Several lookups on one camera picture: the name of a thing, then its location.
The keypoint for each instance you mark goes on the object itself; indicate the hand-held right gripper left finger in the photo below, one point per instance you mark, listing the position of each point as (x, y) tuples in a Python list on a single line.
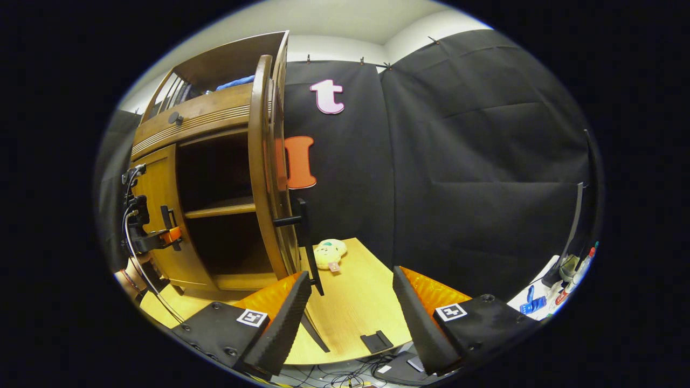
[(291, 318)]

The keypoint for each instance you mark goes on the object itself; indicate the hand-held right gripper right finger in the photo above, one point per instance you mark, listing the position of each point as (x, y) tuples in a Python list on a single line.
[(418, 323)]

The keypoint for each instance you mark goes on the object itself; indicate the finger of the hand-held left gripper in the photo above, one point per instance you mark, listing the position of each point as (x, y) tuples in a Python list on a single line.
[(156, 240)]

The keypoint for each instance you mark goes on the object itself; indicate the wooden shoe cabinet door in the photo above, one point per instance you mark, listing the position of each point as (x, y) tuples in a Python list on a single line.
[(156, 183), (259, 161)]

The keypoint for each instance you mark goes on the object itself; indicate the wooden double-door shoe cabinet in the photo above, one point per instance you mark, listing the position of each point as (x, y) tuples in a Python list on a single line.
[(205, 116)]

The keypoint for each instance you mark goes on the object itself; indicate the black table clamp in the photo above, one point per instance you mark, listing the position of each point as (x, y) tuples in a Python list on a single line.
[(376, 341)]

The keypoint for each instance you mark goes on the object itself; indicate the black floor device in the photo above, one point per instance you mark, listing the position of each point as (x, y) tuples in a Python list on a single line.
[(399, 372)]

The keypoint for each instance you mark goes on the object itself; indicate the wooden inner shelf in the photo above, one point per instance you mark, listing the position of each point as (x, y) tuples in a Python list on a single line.
[(221, 207)]

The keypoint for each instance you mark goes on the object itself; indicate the yellow plush toy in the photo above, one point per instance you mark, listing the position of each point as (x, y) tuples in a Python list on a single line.
[(329, 252)]

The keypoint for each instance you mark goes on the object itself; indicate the black round drawer knob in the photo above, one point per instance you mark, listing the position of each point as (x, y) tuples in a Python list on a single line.
[(174, 118)]

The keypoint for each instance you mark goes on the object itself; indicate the blue plastic tool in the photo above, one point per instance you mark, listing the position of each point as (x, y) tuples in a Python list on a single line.
[(531, 304)]

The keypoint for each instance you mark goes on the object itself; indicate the white side table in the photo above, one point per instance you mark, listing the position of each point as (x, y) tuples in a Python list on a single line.
[(539, 293)]

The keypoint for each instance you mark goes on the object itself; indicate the row of dark books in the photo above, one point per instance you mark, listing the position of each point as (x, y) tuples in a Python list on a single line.
[(183, 91)]

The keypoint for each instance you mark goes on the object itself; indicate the blue folded towel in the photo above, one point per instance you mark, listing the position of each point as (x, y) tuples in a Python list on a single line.
[(237, 82)]

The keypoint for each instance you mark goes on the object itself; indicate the black backdrop cloth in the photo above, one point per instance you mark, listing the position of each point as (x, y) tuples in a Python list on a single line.
[(458, 161)]

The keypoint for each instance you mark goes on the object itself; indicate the white bottle with red cap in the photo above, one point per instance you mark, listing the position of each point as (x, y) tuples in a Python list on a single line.
[(579, 268)]

